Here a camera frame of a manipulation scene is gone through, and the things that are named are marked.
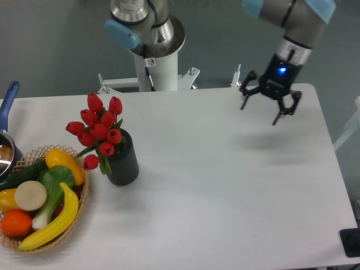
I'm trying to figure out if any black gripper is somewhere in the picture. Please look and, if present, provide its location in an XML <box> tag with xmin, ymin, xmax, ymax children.
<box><xmin>239</xmin><ymin>54</ymin><xmax>303</xmax><ymax>125</ymax></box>

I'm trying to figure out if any red tulip bouquet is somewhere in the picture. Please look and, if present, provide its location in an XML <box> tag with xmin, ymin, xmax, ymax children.
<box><xmin>66</xmin><ymin>93</ymin><xmax>126</xmax><ymax>174</ymax></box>

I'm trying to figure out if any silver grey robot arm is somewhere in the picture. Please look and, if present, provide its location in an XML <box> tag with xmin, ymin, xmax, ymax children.
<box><xmin>105</xmin><ymin>1</ymin><xmax>336</xmax><ymax>116</ymax></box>

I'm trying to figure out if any dark grey ribbed vase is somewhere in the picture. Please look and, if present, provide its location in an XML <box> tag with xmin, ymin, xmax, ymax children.
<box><xmin>96</xmin><ymin>128</ymin><xmax>139</xmax><ymax>186</ymax></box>

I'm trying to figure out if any table clamp screw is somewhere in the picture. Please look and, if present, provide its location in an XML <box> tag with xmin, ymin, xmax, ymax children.
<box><xmin>230</xmin><ymin>64</ymin><xmax>241</xmax><ymax>88</ymax></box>

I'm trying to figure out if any black box at edge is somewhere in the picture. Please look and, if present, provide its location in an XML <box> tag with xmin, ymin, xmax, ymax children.
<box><xmin>339</xmin><ymin>228</ymin><xmax>359</xmax><ymax>258</ymax></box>

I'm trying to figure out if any green bok choy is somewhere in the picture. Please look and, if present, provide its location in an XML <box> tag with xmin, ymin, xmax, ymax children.
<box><xmin>32</xmin><ymin>165</ymin><xmax>74</xmax><ymax>231</ymax></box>

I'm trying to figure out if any woven wicker basket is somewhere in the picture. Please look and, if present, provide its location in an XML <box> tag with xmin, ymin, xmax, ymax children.
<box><xmin>1</xmin><ymin>145</ymin><xmax>89</xmax><ymax>254</ymax></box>

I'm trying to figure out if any green cucumber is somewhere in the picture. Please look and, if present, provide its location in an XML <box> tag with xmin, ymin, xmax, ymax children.
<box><xmin>1</xmin><ymin>159</ymin><xmax>48</xmax><ymax>191</ymax></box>

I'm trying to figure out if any beige round radish slice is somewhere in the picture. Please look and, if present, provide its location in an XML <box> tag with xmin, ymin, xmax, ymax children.
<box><xmin>14</xmin><ymin>181</ymin><xmax>47</xmax><ymax>211</ymax></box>

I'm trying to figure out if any yellow banana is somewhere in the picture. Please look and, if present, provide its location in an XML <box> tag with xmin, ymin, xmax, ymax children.
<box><xmin>19</xmin><ymin>182</ymin><xmax>79</xmax><ymax>251</ymax></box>

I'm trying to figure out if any yellow bell pepper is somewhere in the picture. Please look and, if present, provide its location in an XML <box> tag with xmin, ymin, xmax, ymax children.
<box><xmin>0</xmin><ymin>188</ymin><xmax>20</xmax><ymax>213</ymax></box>

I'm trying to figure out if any orange fruit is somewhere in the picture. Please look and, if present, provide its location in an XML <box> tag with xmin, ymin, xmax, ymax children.
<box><xmin>1</xmin><ymin>210</ymin><xmax>32</xmax><ymax>237</ymax></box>

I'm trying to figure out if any white clamp bracket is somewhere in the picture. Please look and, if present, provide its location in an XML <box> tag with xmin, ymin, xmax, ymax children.
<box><xmin>97</xmin><ymin>67</ymin><xmax>201</xmax><ymax>94</ymax></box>

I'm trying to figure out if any white frame bar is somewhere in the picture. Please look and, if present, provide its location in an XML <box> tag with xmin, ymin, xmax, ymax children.
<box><xmin>333</xmin><ymin>96</ymin><xmax>359</xmax><ymax>151</ymax></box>

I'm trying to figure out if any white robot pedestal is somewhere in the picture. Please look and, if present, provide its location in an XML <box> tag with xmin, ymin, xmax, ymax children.
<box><xmin>130</xmin><ymin>15</ymin><xmax>186</xmax><ymax>92</ymax></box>

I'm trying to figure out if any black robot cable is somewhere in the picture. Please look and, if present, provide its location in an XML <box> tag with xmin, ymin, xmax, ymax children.
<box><xmin>141</xmin><ymin>44</ymin><xmax>156</xmax><ymax>92</ymax></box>

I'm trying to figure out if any blue handled pot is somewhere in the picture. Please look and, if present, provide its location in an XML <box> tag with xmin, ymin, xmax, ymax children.
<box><xmin>1</xmin><ymin>81</ymin><xmax>23</xmax><ymax>180</ymax></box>

